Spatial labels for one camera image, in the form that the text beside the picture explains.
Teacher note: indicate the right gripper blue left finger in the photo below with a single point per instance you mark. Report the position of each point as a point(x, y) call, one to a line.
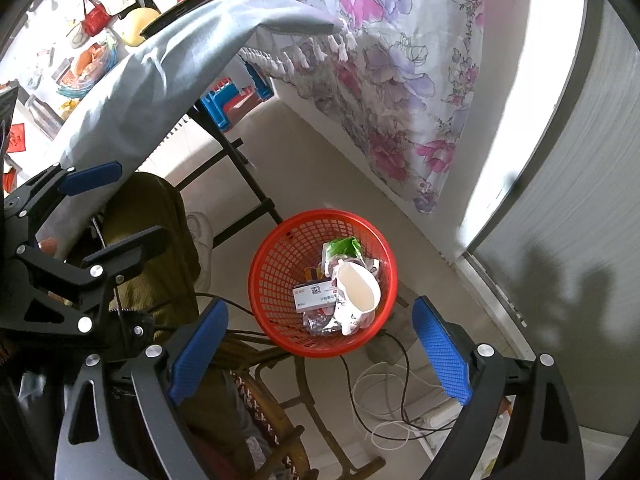
point(192, 347)

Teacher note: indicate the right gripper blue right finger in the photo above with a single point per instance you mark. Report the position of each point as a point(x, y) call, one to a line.
point(449, 364)

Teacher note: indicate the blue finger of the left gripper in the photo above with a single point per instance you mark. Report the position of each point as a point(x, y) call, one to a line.
point(131, 253)
point(80, 181)

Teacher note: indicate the red mesh trash basket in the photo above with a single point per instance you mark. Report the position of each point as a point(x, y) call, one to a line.
point(290, 258)

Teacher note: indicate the steel water bottle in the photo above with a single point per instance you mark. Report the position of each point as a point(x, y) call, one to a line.
point(44, 117)

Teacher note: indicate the red fu diamond poster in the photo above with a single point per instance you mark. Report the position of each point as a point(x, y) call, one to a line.
point(17, 141)

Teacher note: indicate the light blue tablecloth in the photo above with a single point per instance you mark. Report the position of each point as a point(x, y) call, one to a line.
point(133, 107)

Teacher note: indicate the white medicine box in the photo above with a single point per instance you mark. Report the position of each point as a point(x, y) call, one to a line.
point(314, 296)

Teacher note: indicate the large orange fruit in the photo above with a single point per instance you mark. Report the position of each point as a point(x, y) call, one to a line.
point(82, 61)

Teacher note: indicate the blue glass fruit bowl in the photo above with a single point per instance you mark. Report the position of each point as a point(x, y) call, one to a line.
point(76, 87)

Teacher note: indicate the red tote bag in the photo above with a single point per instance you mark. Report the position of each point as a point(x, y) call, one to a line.
point(96, 17)

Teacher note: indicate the blue plastic stool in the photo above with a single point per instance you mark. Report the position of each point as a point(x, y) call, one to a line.
point(236, 92)

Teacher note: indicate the yellow pomelo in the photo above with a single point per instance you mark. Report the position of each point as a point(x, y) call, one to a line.
point(130, 27)

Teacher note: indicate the brown cardboard book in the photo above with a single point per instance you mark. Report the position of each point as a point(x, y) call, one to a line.
point(163, 20)

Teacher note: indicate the floral plastic-wrapped mattress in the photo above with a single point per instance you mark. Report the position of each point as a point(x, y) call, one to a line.
point(399, 78)

